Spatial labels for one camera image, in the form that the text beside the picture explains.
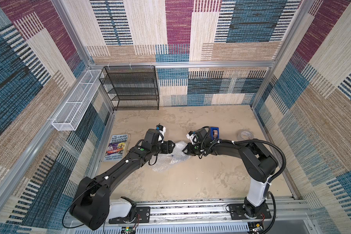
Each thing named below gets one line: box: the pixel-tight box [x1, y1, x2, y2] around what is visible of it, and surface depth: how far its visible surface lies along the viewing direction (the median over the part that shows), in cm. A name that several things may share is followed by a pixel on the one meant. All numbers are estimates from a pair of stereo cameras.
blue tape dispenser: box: [210, 126, 220, 141], surface depth 98 cm
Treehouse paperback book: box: [103, 133, 128, 162], surface depth 98 cm
